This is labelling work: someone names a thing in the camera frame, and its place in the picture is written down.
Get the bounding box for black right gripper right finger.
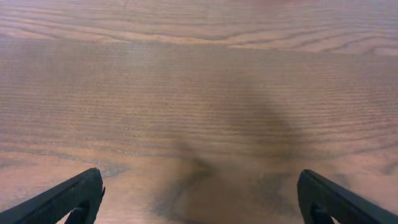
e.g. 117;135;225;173
297;169;397;224

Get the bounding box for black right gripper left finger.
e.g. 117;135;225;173
1;168;105;224

